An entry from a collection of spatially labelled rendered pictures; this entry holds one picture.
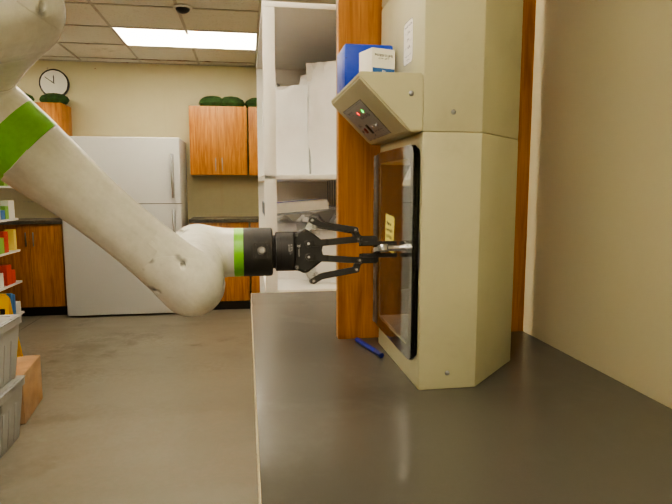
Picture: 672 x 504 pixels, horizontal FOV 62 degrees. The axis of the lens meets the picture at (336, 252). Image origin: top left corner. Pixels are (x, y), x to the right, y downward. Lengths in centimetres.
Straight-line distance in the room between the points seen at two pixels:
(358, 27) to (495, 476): 101
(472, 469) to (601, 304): 61
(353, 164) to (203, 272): 57
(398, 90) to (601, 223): 55
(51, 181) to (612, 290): 105
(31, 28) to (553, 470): 85
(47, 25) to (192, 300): 42
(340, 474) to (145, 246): 44
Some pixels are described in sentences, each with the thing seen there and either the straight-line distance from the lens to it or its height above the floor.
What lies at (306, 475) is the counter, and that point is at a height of 94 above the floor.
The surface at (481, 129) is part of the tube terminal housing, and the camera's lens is 105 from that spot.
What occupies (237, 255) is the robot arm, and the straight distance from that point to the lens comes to 103.
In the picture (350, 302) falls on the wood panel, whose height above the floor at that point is 103.
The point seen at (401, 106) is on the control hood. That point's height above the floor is 145.
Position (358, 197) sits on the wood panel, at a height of 129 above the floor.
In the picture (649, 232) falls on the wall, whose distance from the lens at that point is 119.
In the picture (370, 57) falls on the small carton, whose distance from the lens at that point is 110.
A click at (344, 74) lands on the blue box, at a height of 154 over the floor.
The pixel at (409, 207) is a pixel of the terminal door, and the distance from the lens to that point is 103.
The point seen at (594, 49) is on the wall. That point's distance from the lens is 138.
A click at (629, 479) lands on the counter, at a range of 87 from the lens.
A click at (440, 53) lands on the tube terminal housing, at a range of 104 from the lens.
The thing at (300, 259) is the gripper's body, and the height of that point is 118.
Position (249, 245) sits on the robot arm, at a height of 121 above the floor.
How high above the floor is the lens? 131
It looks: 7 degrees down
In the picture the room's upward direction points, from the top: straight up
